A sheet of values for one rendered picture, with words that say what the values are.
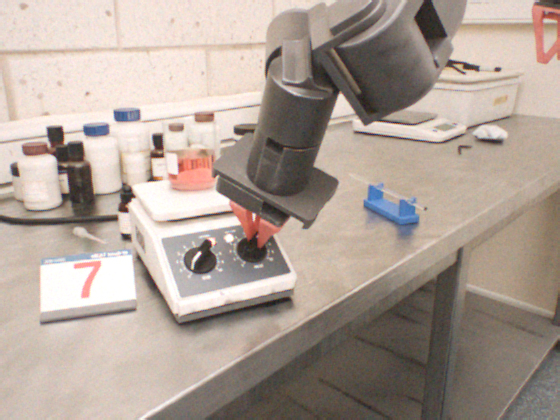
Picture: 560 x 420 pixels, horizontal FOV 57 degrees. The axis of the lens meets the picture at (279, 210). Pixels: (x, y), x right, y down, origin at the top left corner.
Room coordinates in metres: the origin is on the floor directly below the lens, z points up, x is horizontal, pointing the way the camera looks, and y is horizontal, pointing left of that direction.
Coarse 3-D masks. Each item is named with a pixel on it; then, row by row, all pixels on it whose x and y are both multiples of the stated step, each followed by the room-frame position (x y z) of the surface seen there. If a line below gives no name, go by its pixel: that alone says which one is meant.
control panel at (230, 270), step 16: (240, 224) 0.52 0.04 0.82; (176, 240) 0.48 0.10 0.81; (192, 240) 0.48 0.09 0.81; (224, 240) 0.49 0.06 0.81; (272, 240) 0.51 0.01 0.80; (176, 256) 0.46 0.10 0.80; (224, 256) 0.47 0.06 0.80; (272, 256) 0.49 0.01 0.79; (176, 272) 0.44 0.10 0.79; (192, 272) 0.45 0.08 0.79; (224, 272) 0.46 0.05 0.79; (240, 272) 0.46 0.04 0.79; (256, 272) 0.46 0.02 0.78; (272, 272) 0.47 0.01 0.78; (288, 272) 0.47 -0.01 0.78; (192, 288) 0.43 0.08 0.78; (208, 288) 0.44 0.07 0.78; (224, 288) 0.44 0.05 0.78
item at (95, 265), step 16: (128, 256) 0.50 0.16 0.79; (48, 272) 0.47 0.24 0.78; (64, 272) 0.47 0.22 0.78; (80, 272) 0.48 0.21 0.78; (96, 272) 0.48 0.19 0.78; (112, 272) 0.48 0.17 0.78; (128, 272) 0.49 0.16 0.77; (48, 288) 0.46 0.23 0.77; (64, 288) 0.46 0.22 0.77; (80, 288) 0.46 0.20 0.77; (96, 288) 0.47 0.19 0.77; (112, 288) 0.47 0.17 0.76; (128, 288) 0.47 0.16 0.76; (48, 304) 0.45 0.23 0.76
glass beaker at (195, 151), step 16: (176, 128) 0.55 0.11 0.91; (192, 128) 0.55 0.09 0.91; (208, 128) 0.56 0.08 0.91; (176, 144) 0.55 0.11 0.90; (192, 144) 0.55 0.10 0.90; (208, 144) 0.56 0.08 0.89; (176, 160) 0.55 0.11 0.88; (192, 160) 0.55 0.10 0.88; (208, 160) 0.56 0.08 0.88; (176, 176) 0.55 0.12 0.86; (192, 176) 0.55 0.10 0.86; (208, 176) 0.56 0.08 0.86; (176, 192) 0.55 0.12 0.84; (192, 192) 0.55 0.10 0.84
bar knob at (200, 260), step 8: (208, 240) 0.47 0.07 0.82; (192, 248) 0.47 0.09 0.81; (200, 248) 0.46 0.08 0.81; (208, 248) 0.46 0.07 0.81; (184, 256) 0.46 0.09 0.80; (192, 256) 0.45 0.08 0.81; (200, 256) 0.45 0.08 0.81; (208, 256) 0.46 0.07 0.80; (192, 264) 0.44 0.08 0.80; (200, 264) 0.45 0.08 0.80; (208, 264) 0.46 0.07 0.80; (200, 272) 0.45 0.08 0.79; (208, 272) 0.45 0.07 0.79
